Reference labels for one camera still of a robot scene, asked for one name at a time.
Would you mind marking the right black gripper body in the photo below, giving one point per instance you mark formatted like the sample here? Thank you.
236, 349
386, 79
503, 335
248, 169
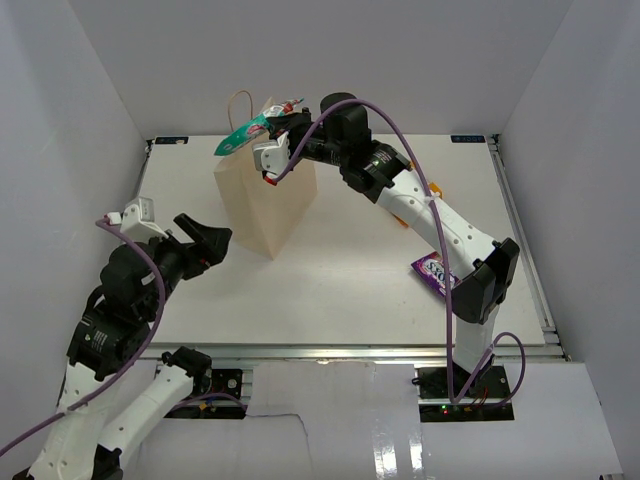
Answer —
320, 148

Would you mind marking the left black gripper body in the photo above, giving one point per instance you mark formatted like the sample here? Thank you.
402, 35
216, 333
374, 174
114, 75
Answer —
177, 259

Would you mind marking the green Fox's candy bag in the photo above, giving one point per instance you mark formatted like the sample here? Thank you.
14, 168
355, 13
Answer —
256, 126

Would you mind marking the purple Fox's candy bag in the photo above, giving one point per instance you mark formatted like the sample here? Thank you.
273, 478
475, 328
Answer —
430, 270

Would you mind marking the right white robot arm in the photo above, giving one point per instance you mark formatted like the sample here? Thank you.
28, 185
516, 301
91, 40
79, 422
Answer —
478, 268

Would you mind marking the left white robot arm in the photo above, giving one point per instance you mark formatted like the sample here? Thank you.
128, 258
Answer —
121, 317

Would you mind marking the left blue table label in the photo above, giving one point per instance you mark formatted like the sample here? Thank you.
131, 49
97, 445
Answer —
171, 140

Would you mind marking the blue table label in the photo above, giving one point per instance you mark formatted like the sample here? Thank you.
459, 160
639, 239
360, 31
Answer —
171, 140
467, 139

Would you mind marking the orange snack pack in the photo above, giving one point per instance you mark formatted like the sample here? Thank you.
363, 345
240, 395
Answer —
411, 198

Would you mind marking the right blue table label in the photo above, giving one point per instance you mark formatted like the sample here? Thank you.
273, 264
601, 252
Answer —
467, 139

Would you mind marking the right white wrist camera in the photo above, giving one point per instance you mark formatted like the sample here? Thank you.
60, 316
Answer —
271, 158

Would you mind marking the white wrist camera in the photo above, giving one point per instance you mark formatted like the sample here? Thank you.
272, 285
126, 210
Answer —
137, 220
271, 158

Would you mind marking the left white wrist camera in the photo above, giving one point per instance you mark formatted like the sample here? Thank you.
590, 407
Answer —
137, 220

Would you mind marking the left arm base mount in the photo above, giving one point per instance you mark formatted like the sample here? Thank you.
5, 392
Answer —
227, 398

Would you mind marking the aluminium front rail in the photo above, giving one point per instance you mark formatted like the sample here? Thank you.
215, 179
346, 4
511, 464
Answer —
547, 352

